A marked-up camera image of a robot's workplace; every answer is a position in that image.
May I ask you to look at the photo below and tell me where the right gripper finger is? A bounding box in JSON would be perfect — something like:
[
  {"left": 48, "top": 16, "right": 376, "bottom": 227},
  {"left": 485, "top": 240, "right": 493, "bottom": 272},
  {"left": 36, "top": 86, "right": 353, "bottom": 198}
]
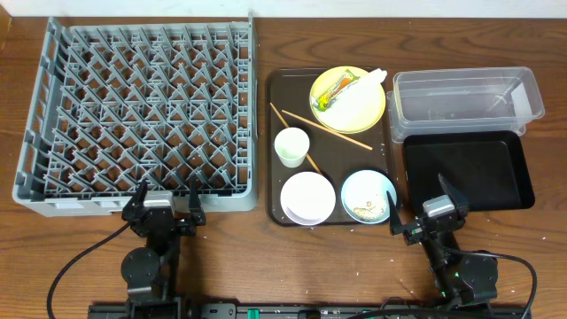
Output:
[
  {"left": 438, "top": 174, "right": 469, "bottom": 213},
  {"left": 386, "top": 191, "right": 402, "bottom": 230}
]

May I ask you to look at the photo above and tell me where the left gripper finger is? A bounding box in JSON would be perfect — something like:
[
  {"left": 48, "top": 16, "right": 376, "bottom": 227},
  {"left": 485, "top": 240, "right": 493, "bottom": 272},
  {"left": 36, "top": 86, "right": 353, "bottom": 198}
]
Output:
[
  {"left": 130, "top": 180, "right": 148, "bottom": 207},
  {"left": 188, "top": 182, "right": 205, "bottom": 222}
]

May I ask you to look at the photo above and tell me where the rice food waste pile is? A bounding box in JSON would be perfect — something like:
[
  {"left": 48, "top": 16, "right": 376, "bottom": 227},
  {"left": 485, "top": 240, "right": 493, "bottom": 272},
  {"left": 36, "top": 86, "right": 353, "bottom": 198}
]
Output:
[{"left": 352, "top": 201, "right": 387, "bottom": 222}]

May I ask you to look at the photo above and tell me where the light blue bowl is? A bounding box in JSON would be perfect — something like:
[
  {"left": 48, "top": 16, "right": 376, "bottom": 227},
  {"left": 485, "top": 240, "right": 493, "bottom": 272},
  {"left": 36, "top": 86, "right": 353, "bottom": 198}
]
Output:
[{"left": 340, "top": 170, "right": 398, "bottom": 224}]

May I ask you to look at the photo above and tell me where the white pink bowl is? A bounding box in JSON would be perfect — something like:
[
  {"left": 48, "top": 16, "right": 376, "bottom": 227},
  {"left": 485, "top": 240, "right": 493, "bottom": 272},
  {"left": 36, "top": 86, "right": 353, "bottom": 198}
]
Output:
[{"left": 280, "top": 172, "right": 337, "bottom": 226}]

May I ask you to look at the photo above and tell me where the white paper cup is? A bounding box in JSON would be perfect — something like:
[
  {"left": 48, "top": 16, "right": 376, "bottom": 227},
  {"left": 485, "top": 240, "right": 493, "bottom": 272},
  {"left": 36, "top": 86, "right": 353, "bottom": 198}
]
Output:
[{"left": 274, "top": 128, "right": 310, "bottom": 168}]

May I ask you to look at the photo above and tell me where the white napkin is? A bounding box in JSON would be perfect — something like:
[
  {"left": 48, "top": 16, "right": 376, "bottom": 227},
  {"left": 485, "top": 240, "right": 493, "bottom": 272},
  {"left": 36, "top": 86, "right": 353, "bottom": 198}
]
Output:
[{"left": 331, "top": 68, "right": 387, "bottom": 112}]

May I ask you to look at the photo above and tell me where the green snack wrapper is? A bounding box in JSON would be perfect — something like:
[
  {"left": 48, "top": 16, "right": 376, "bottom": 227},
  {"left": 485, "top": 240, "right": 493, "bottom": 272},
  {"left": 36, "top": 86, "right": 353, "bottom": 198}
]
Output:
[{"left": 311, "top": 69, "right": 360, "bottom": 112}]

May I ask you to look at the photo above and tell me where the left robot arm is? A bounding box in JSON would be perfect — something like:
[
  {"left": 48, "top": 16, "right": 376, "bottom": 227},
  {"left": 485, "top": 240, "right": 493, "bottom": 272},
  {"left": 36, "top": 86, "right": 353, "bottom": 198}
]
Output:
[{"left": 120, "top": 181, "right": 206, "bottom": 319}]

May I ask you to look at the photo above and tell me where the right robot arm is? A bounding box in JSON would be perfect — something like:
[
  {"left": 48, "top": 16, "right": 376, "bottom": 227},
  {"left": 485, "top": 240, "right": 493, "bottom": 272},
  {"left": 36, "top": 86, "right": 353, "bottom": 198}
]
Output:
[{"left": 386, "top": 175, "right": 499, "bottom": 307}]

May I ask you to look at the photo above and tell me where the black waste tray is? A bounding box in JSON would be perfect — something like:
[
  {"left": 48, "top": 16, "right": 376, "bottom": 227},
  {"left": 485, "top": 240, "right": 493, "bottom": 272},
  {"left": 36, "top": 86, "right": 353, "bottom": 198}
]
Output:
[{"left": 402, "top": 131, "right": 535, "bottom": 214}]

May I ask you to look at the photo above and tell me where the grey dish rack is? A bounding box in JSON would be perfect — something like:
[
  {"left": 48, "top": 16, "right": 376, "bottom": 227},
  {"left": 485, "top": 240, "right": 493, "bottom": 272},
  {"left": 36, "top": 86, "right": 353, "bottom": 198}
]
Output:
[{"left": 12, "top": 19, "right": 258, "bottom": 217}]

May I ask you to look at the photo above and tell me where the clear plastic bin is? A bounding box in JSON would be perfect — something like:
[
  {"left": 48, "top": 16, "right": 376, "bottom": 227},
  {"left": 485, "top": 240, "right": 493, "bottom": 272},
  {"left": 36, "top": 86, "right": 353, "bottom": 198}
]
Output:
[{"left": 386, "top": 66, "right": 545, "bottom": 144}]

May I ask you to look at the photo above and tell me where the dark brown serving tray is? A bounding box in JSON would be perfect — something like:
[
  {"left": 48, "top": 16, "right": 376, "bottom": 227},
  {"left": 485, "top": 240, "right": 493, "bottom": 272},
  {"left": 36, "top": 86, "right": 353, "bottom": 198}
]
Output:
[{"left": 265, "top": 68, "right": 400, "bottom": 227}]

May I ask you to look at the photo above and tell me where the yellow plate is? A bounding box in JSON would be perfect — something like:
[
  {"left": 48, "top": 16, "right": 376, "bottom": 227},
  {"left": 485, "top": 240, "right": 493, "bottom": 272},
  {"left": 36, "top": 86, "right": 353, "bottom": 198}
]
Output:
[{"left": 309, "top": 66, "right": 385, "bottom": 134}]

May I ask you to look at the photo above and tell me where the short wooden chopstick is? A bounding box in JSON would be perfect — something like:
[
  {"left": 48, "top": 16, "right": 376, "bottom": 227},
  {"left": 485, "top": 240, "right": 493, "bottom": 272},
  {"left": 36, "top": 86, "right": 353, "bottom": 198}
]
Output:
[{"left": 269, "top": 102, "right": 322, "bottom": 175}]

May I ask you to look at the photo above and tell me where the long wooden chopstick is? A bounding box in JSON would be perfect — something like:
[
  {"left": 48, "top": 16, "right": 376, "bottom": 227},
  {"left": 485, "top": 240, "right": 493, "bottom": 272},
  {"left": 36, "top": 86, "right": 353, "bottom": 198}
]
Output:
[{"left": 282, "top": 110, "right": 373, "bottom": 151}]

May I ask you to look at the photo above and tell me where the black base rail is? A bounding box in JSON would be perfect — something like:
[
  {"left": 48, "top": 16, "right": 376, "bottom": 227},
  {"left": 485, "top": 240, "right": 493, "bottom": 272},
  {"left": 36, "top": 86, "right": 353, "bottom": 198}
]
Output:
[{"left": 87, "top": 302, "right": 532, "bottom": 319}]

